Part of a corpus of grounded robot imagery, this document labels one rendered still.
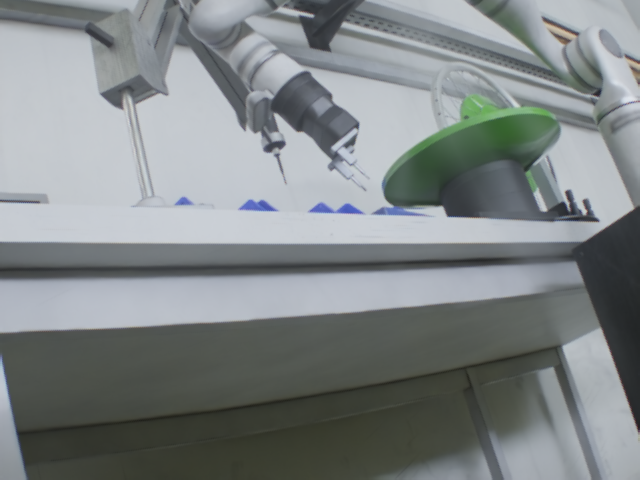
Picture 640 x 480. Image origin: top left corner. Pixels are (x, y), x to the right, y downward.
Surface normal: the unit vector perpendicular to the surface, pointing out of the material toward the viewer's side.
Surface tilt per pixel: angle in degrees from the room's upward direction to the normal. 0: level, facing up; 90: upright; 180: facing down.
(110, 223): 90
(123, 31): 90
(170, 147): 90
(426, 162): 156
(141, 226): 90
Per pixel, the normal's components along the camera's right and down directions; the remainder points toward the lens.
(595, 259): -0.81, 0.05
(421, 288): 0.62, -0.46
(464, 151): 0.16, 0.74
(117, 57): -0.24, -0.28
